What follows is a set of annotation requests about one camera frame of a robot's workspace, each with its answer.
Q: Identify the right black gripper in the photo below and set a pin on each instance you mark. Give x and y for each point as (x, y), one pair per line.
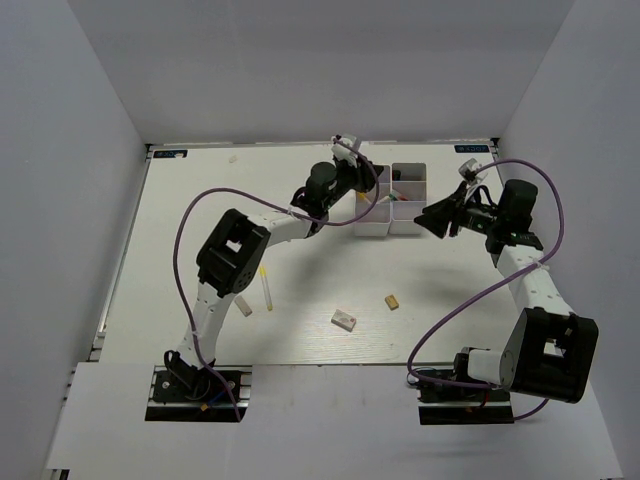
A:
(453, 208)

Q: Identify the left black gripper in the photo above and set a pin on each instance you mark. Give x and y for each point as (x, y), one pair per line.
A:
(363, 175)

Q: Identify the orange cap white marker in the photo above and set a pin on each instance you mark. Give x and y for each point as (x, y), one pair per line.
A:
(363, 198)

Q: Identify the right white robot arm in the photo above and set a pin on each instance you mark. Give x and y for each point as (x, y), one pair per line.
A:
(550, 350)

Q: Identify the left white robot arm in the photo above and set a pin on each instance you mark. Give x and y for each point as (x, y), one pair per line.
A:
(229, 258)

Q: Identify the left white divided container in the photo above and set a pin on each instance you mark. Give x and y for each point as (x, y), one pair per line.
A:
(377, 222)

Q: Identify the white divided container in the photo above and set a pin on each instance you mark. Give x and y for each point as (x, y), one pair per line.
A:
(409, 186)
(377, 222)

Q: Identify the right white divided container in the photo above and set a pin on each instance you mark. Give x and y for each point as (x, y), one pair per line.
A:
(409, 186)

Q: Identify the yellow eraser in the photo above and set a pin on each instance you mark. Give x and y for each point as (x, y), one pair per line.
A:
(392, 302)

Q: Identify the yellow cap white marker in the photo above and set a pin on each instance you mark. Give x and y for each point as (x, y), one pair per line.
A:
(266, 288)

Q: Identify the white staples box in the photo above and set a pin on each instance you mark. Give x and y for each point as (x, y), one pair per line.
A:
(343, 320)

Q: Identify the grey white eraser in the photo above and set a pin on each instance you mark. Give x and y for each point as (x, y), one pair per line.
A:
(243, 306)

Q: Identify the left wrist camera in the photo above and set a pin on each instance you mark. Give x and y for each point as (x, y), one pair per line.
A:
(345, 147)

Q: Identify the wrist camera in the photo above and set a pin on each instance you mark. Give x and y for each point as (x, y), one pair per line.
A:
(469, 170)
(345, 147)

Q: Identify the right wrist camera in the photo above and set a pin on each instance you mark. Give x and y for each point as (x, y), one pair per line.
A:
(469, 170)

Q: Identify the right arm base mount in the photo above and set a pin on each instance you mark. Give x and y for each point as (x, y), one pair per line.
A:
(444, 405)

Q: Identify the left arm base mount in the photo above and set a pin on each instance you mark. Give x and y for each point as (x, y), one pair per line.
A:
(170, 401)

